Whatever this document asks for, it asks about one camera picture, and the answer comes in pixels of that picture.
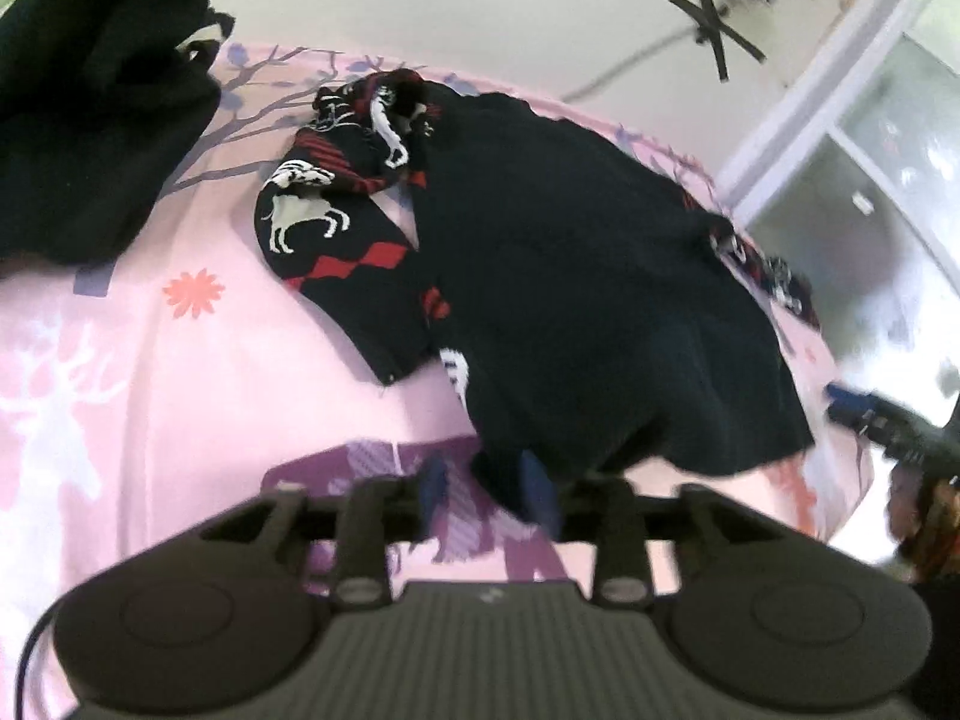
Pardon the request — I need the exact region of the pink floral bedsheet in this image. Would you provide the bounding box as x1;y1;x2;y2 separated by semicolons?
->
0;41;878;720

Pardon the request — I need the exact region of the white framed window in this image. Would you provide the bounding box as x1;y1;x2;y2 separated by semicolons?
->
712;0;960;428

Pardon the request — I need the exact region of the black cloth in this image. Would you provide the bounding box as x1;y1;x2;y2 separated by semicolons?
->
0;0;235;265

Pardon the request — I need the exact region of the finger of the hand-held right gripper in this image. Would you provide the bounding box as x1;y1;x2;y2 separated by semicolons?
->
825;386;890;436

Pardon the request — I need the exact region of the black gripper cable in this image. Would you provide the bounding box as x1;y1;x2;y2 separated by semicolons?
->
13;600;61;720

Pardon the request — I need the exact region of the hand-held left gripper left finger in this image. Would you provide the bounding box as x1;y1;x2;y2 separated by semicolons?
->
199;457;451;610

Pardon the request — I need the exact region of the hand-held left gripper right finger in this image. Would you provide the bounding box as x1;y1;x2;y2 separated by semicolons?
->
519;454;781;610

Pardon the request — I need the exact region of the navy patterned knit sweater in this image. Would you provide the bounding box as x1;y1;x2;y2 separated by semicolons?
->
253;69;822;526

